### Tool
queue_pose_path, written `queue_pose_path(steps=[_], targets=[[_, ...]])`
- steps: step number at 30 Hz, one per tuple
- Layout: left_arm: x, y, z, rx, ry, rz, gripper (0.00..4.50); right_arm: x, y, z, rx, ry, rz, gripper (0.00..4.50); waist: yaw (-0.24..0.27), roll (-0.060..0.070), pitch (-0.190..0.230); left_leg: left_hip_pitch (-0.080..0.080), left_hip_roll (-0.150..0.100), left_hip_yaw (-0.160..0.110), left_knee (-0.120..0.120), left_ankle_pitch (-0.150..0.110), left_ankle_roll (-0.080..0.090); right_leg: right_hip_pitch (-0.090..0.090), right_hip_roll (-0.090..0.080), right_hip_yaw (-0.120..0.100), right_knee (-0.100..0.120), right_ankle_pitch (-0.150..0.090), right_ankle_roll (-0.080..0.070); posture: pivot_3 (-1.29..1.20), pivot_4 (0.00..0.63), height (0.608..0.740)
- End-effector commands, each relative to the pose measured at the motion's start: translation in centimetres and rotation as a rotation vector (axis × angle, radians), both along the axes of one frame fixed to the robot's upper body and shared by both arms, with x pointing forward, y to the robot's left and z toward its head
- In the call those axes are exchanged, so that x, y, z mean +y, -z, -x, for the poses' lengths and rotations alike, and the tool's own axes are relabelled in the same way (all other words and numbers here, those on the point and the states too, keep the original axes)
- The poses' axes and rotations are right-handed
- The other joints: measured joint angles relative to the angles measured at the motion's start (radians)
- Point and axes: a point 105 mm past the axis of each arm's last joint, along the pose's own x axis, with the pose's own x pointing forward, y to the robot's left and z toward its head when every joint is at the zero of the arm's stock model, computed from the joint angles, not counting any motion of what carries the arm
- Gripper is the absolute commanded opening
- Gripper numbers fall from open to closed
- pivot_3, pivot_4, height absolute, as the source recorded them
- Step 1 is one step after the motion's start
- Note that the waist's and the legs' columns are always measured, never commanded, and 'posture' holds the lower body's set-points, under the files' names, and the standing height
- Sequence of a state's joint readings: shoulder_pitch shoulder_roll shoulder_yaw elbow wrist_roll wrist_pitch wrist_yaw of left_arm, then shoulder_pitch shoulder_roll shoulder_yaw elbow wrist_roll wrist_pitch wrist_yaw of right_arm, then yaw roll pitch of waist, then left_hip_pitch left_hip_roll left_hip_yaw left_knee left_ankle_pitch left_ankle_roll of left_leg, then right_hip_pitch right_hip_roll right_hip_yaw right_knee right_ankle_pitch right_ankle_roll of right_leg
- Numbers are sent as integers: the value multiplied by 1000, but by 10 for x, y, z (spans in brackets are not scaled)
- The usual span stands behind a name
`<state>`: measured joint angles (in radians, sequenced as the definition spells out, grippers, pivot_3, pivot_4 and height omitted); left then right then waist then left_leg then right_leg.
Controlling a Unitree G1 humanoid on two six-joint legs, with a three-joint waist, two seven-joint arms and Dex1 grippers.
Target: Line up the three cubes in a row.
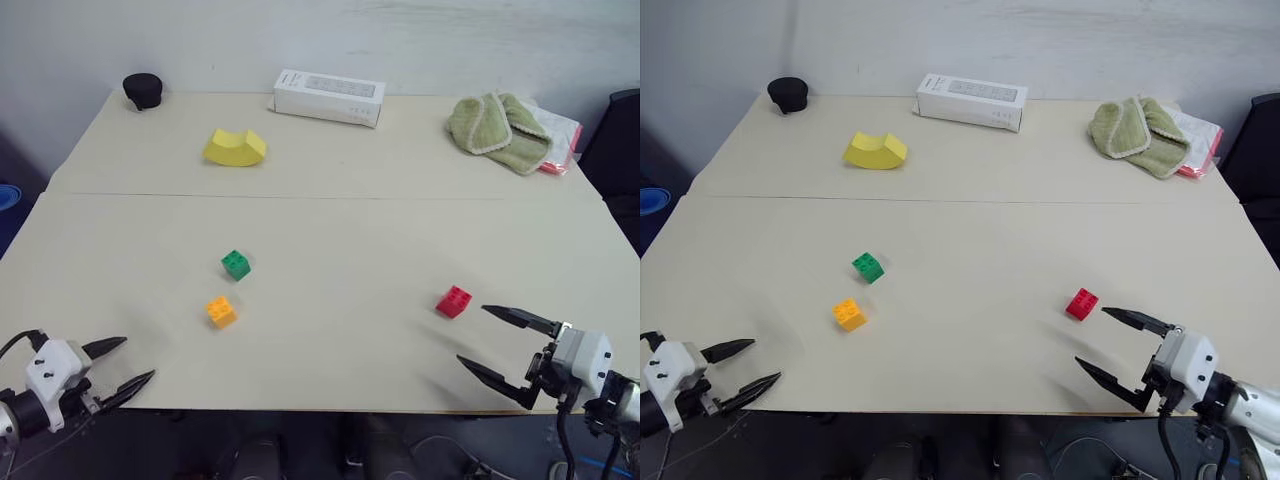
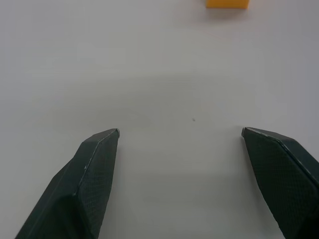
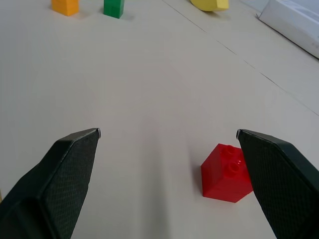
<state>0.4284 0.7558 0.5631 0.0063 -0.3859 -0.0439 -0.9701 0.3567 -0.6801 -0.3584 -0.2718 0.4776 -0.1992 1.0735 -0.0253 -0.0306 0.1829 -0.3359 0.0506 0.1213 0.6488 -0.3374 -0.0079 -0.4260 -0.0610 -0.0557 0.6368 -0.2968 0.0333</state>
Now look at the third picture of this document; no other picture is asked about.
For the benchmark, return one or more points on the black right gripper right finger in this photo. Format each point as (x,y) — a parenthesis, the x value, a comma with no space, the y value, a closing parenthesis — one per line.
(281,184)

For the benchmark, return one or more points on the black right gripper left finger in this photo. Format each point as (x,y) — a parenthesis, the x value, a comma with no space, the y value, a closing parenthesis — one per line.
(54,184)

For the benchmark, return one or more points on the red toy brick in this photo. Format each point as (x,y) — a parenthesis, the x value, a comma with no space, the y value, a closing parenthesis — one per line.
(221,176)

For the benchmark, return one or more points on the white box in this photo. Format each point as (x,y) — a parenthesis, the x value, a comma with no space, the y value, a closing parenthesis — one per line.
(291,22)

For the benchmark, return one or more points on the yellow toy building block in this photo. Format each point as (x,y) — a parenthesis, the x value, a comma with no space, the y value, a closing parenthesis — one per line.
(65,7)

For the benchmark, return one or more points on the green toy building block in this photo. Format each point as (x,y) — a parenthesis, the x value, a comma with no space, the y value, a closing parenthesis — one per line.
(113,8)

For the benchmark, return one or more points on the yellow curved plastic object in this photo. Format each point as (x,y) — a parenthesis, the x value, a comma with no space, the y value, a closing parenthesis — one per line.
(210,4)

